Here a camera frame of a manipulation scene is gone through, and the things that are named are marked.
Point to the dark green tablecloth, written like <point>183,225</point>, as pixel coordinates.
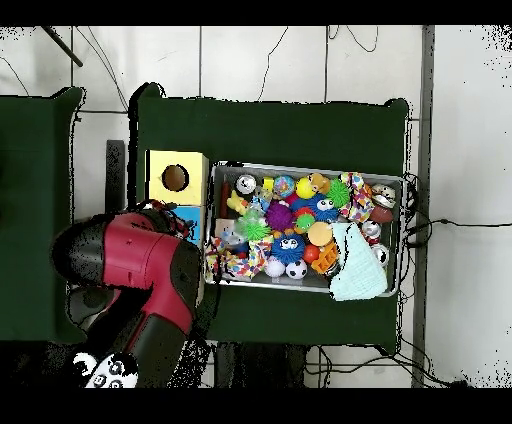
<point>280,132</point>

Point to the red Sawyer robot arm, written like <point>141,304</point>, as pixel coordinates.
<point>136,256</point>

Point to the orange plastic block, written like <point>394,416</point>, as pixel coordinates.
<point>326,258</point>

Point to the grey rounded base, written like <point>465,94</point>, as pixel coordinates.
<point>86,304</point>

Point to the globe print ball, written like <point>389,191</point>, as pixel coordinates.
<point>284,186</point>

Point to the brown teddy bear plush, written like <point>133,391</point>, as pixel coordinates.
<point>322,183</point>

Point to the silver drink can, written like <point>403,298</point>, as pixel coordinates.
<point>246,184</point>

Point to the wooden three-hole box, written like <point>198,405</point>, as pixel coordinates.
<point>188,188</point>

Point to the black upright stand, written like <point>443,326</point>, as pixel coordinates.
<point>114,176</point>

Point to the clear plastic bottle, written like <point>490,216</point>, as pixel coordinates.
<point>232,236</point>

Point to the metal mesh bin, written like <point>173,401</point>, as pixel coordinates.
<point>320,170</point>

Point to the polka-dot colourful cloth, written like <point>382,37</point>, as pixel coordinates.
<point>252,262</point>
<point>358,200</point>

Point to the black rod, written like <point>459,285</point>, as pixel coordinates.
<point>64,48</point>

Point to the purple spiky rubber toy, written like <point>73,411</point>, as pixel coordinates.
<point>279,216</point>

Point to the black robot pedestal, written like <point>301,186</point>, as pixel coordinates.
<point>260,364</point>

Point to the mint waffle cloth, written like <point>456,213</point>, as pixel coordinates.
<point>360,264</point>

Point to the clear bottle with blue label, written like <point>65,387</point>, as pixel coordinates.
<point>260,202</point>

